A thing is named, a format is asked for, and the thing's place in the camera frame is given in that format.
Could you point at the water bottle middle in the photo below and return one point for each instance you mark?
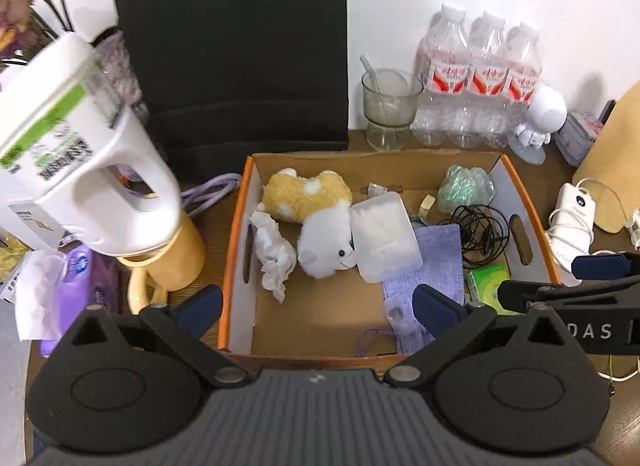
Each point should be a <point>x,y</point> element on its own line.
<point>479,118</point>

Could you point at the white detergent bottle vase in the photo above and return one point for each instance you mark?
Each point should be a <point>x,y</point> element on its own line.
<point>83,155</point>

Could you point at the alpaca plush toy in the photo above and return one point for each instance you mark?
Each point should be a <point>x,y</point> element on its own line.
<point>320,205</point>

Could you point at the translucent cotton swab box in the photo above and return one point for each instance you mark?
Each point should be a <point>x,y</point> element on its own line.
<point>384,239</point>

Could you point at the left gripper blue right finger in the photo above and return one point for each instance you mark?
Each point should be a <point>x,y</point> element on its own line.
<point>436,312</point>

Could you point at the cream eraser block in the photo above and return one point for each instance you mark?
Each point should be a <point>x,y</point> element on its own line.
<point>426,206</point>

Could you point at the glass cup with spoon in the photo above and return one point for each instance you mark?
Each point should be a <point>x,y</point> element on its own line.
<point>390,100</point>

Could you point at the red cardboard box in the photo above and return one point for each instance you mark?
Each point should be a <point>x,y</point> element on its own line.
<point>319,324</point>

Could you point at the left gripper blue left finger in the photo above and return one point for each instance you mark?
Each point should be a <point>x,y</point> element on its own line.
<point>201,311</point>

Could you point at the black paper bag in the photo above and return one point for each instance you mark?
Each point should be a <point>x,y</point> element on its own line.
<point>225,79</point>

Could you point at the purple knitted pouch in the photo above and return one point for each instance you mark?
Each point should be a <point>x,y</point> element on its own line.
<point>440,247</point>

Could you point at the water bottle right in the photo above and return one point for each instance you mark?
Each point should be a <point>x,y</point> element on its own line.
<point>523,61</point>

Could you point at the white power adapter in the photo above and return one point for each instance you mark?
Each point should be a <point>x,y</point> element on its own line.
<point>570,232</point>

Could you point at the purple tissue pack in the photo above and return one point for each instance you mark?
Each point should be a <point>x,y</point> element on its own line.
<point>52,288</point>

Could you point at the yellow mug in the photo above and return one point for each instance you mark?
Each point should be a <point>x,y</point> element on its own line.
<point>174,266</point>

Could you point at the yellow thermos jug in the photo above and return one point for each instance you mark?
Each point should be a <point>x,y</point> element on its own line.
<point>611,169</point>

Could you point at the grey small box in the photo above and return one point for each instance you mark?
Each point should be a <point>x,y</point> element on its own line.
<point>577,136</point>

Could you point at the water bottle left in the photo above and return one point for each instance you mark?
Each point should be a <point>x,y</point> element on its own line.
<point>442,65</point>

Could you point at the green tissue packet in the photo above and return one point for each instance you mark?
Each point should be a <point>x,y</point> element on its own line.
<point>483,285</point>

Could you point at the water bottle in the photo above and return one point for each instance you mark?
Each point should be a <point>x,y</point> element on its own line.
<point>442,65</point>
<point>523,61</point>
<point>479,118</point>

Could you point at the white robot speaker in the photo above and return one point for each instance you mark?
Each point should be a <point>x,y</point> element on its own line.
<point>545,115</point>

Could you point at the white tissue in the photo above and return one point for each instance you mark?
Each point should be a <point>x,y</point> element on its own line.
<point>275,253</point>

